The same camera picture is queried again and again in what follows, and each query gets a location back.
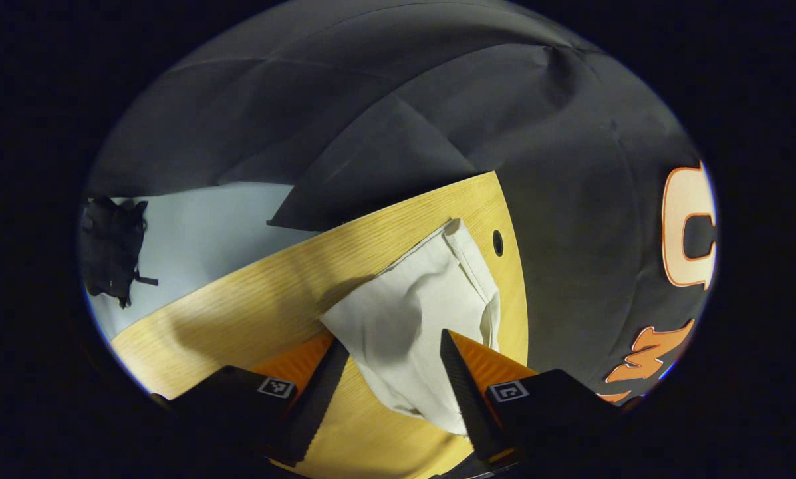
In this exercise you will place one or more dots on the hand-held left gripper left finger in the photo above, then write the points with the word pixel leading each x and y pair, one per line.
pixel 314 406

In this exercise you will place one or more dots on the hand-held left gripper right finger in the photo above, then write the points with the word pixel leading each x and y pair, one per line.
pixel 467 399

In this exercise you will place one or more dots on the white jeans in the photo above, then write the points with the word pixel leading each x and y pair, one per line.
pixel 411 313

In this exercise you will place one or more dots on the black backpack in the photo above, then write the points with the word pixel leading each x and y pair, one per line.
pixel 112 246

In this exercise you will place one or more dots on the black backdrop cloth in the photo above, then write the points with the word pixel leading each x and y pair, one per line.
pixel 437 100

